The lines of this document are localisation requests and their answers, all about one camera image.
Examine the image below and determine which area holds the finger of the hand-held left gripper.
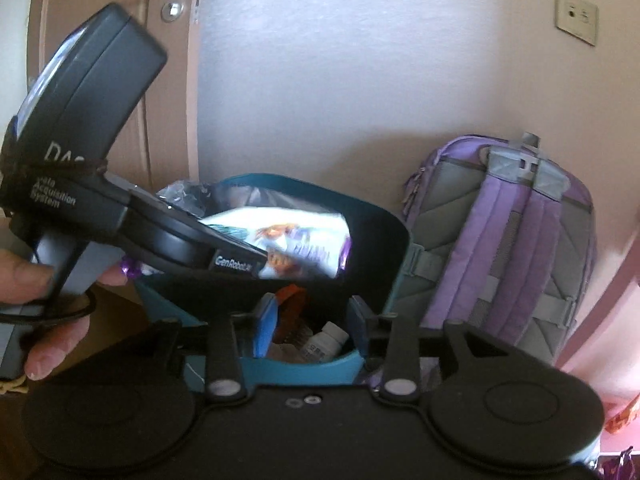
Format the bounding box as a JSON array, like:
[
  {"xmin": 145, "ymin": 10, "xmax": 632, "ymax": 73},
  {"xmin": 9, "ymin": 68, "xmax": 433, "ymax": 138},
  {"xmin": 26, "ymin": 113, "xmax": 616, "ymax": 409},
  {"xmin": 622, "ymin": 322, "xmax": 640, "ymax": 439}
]
[{"xmin": 200, "ymin": 230, "xmax": 271, "ymax": 281}]

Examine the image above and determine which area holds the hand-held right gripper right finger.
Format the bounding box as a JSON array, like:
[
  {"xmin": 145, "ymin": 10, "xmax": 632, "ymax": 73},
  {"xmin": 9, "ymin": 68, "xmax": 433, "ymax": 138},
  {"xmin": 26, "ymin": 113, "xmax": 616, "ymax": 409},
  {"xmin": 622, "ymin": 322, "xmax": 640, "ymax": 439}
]
[{"xmin": 347, "ymin": 295, "xmax": 506, "ymax": 406}]

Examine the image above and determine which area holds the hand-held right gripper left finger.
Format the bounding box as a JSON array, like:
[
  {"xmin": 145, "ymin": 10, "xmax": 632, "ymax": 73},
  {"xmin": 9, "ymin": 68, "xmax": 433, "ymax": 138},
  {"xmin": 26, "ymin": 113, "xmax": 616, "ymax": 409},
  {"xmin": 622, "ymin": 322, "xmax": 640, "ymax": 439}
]
[{"xmin": 130, "ymin": 292, "xmax": 281, "ymax": 403}]

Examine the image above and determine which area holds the small pill bottle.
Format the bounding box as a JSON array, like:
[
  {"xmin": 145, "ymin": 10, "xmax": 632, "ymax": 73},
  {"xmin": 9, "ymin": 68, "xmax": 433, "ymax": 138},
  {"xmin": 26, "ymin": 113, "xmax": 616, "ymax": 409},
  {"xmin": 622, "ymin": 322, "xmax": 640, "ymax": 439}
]
[{"xmin": 300, "ymin": 321, "xmax": 350, "ymax": 363}]

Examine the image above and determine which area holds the red plastic bag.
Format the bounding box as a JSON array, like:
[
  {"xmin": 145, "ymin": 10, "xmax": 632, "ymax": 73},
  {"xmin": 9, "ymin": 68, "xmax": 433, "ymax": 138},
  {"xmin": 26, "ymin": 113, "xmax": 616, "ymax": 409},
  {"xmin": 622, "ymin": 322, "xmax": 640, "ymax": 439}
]
[{"xmin": 272, "ymin": 284, "xmax": 307, "ymax": 346}]

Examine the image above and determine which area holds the white purple snack bag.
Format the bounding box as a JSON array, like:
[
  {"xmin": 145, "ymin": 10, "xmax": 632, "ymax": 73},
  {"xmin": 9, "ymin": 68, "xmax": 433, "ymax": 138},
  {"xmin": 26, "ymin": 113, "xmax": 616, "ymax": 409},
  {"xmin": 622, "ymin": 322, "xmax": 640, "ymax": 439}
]
[{"xmin": 122, "ymin": 207, "xmax": 353, "ymax": 281}]

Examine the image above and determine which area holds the teal deer print trash bin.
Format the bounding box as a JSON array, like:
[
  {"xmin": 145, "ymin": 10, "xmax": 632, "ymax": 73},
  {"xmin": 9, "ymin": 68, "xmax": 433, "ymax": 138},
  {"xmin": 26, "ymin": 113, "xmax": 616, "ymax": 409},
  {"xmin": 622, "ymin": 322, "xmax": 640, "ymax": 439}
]
[{"xmin": 132, "ymin": 172, "xmax": 411, "ymax": 386}]

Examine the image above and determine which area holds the person's left hand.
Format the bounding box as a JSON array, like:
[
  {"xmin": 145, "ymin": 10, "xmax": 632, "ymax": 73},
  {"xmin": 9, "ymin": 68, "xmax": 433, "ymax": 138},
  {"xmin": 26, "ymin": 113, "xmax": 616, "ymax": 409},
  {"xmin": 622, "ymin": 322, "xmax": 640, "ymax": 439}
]
[{"xmin": 0, "ymin": 249, "xmax": 126, "ymax": 381}]

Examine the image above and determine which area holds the purple grey backpack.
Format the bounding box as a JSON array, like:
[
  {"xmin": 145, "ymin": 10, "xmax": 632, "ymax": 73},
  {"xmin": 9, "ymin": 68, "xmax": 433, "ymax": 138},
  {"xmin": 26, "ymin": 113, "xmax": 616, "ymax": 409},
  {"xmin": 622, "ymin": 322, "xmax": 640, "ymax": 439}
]
[{"xmin": 400, "ymin": 132, "xmax": 598, "ymax": 366}]

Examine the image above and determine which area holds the pink desk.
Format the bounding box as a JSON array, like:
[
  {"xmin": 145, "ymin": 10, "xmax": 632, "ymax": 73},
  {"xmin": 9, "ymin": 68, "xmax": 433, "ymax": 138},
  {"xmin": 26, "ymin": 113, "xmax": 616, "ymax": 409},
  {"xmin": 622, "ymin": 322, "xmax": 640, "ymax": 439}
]
[{"xmin": 552, "ymin": 230, "xmax": 640, "ymax": 461}]

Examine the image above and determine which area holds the black wrist cord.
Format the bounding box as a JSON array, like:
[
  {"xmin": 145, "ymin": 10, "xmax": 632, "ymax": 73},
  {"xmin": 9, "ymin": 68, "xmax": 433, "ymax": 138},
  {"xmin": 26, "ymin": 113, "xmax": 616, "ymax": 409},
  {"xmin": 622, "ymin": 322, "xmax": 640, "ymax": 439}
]
[{"xmin": 0, "ymin": 290, "xmax": 98, "ymax": 323}]

